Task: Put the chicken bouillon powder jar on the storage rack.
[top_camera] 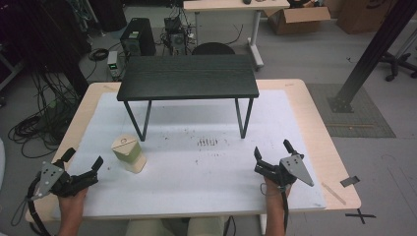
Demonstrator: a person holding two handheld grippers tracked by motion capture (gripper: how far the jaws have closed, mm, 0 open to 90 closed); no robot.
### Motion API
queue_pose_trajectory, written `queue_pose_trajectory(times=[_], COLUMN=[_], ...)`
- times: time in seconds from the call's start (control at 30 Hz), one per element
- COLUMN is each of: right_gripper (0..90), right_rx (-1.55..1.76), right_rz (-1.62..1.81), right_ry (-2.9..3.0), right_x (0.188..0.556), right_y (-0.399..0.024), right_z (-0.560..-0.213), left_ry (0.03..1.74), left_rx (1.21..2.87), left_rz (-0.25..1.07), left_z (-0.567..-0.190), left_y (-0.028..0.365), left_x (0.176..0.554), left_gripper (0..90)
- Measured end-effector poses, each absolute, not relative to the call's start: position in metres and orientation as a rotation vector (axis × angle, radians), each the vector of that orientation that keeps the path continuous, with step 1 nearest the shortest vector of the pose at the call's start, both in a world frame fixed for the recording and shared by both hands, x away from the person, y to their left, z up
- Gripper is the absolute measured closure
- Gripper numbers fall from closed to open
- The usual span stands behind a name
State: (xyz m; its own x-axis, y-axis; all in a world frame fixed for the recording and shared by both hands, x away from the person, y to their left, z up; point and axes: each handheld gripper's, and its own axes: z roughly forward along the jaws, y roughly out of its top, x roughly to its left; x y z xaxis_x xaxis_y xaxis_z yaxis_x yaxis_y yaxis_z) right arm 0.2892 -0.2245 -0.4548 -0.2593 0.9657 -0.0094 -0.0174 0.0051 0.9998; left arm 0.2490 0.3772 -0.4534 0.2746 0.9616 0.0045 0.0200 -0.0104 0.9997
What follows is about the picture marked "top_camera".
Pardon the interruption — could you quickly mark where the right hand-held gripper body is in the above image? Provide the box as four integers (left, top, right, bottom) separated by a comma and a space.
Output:
254, 153, 315, 189

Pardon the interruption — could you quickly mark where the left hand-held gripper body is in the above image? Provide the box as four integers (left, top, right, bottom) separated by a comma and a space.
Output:
28, 158, 99, 201

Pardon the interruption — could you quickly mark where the beige and green container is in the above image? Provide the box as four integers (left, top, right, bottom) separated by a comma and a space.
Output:
110, 133, 148, 174

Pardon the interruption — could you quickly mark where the person's right hand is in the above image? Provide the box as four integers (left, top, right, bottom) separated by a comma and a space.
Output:
264, 175, 293, 202

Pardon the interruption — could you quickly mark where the person's left hand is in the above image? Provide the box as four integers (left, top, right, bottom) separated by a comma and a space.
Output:
57, 186, 89, 214

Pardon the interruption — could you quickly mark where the light wooden table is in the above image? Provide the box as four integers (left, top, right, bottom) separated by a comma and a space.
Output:
25, 78, 362, 235

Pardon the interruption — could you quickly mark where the black tape piece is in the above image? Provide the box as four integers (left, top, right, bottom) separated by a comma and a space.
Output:
339, 175, 361, 189

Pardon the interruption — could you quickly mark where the white foam mat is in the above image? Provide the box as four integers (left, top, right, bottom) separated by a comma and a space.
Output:
52, 89, 328, 220

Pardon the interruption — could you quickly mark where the grey floor mat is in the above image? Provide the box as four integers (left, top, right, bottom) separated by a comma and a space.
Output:
306, 83, 397, 139

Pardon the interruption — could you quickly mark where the grey power supply unit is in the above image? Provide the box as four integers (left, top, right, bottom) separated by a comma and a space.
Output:
106, 50, 123, 80

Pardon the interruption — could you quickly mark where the small black wooden table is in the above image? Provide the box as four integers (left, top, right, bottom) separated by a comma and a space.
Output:
116, 53, 260, 143

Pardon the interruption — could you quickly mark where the black round chair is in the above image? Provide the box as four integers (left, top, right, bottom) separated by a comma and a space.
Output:
191, 41, 236, 56

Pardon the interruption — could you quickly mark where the black curtain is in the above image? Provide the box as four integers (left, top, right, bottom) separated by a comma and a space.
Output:
0, 0, 92, 96

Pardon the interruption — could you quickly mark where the open cardboard box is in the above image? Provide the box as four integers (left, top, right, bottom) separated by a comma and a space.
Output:
264, 5, 332, 36

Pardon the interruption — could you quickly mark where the black computer tower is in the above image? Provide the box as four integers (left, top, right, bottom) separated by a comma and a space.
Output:
119, 17, 157, 57

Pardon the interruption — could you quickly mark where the black office chair base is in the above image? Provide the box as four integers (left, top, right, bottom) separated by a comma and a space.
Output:
378, 50, 417, 83

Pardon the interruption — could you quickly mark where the open electronics rig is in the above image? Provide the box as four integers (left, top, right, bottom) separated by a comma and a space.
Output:
162, 14, 195, 55

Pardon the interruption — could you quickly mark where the closed cardboard box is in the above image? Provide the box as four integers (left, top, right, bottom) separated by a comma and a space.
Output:
335, 0, 399, 35

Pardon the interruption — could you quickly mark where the light desk with white legs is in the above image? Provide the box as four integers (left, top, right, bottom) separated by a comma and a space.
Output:
182, 0, 291, 70

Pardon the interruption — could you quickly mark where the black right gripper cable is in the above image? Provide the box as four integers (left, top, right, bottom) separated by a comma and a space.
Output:
278, 185, 291, 232

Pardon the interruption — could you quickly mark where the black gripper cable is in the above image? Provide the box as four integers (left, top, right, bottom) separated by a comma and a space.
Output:
10, 178, 53, 236
278, 185, 291, 232

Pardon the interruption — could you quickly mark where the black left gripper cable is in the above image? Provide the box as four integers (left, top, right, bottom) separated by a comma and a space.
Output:
10, 178, 53, 236

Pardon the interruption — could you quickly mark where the bundle of black cables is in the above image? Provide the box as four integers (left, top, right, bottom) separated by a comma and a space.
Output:
8, 70, 84, 159

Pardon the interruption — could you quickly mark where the coiled black cable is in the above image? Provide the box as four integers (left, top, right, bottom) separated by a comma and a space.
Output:
88, 47, 110, 62

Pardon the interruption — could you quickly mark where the black metal post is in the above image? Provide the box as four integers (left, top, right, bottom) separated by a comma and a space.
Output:
327, 0, 417, 114

